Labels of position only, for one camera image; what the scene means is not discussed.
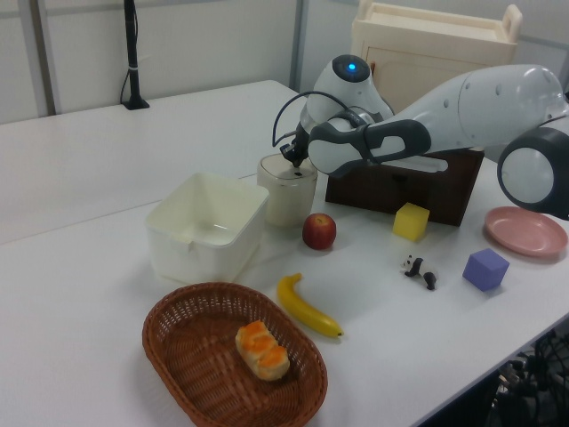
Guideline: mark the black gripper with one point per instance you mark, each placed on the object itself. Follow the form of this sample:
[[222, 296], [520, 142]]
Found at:
[[300, 140]]

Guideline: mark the small cream lidded trash can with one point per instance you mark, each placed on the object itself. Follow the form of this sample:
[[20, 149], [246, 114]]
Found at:
[[289, 200]]

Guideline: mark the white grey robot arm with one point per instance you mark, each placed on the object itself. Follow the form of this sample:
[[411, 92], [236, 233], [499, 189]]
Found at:
[[489, 102]]

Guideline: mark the red apple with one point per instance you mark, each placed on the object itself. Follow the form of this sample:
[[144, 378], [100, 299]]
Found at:
[[319, 231]]

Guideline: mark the dark brown wooden box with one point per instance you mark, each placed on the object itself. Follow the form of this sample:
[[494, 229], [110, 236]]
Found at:
[[364, 191]]

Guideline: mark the yellow foam cube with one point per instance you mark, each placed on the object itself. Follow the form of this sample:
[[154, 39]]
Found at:
[[411, 222]]

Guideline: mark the white plastic square bin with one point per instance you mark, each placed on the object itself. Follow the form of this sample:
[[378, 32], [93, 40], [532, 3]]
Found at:
[[178, 249]]

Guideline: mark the yellow banana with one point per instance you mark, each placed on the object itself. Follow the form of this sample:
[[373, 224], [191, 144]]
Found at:
[[302, 311]]

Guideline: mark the small panda figurine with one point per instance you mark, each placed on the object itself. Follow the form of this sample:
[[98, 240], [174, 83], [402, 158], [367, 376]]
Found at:
[[420, 269]]

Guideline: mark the black pole with base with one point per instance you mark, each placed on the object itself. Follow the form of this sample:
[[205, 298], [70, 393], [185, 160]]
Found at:
[[131, 53]]

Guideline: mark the orange glazed bread loaf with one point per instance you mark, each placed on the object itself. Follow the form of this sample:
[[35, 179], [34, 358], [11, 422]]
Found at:
[[262, 351]]

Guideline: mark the brown wicker oval basket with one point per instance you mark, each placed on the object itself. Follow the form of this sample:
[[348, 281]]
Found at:
[[200, 356]]

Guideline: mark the purple foam cube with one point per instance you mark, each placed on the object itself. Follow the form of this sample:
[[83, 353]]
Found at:
[[484, 269]]

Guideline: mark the pink plate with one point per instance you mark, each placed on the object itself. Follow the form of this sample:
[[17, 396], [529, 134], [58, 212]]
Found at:
[[524, 231]]

